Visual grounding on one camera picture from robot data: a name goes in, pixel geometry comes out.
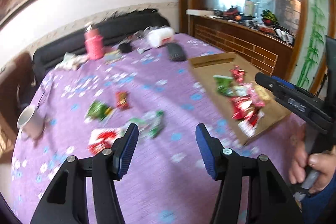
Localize wooden brick-pattern counter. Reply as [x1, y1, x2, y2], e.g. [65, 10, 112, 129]
[179, 0, 308, 83]

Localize pale green white snack packet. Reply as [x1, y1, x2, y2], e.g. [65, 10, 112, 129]
[232, 85, 249, 97]

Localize small black container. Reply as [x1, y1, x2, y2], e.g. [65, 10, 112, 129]
[118, 42, 133, 53]

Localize pink knit-sleeved bottle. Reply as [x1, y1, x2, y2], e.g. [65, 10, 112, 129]
[84, 23, 105, 60]

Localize white red candy packet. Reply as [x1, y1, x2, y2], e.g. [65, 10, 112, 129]
[238, 109, 264, 138]

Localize dark red triangular snack bag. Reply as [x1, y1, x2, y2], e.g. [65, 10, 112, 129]
[230, 65, 245, 85]

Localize brown chair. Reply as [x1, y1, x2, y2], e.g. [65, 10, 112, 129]
[0, 52, 37, 135]

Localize brown cardboard box tray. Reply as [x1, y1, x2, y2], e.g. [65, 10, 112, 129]
[189, 53, 290, 145]

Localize black sofa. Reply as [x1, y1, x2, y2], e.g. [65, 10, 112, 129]
[32, 8, 171, 80]

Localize white ceramic mug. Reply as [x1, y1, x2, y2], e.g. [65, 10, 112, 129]
[17, 105, 45, 141]

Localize small red candy bar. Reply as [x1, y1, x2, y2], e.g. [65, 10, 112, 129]
[116, 91, 129, 110]

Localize red white snack packet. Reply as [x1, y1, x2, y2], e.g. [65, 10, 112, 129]
[88, 127, 123, 155]

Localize white plastic jar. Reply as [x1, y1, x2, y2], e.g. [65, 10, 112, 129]
[147, 27, 175, 48]

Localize person right hand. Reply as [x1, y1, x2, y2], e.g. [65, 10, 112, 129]
[288, 124, 335, 194]

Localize black glasses case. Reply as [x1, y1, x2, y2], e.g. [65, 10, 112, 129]
[166, 43, 187, 62]

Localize purple floral tablecloth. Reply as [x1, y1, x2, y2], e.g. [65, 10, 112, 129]
[11, 48, 302, 223]

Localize white cloth gloves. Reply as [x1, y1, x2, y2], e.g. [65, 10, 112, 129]
[55, 52, 88, 71]

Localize biscuit cracker clear packet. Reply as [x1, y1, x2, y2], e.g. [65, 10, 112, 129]
[255, 85, 272, 103]

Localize green pea snack packet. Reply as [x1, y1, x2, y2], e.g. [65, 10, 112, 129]
[85, 101, 113, 121]

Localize pink My Melody snack bag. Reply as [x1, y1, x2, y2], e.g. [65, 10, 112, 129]
[244, 84, 265, 108]

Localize green white candies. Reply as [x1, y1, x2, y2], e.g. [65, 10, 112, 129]
[125, 110, 165, 139]

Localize red cartoon snack packet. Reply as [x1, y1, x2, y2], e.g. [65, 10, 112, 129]
[230, 96, 260, 121]

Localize small booklet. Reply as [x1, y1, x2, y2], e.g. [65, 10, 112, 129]
[104, 50, 123, 63]

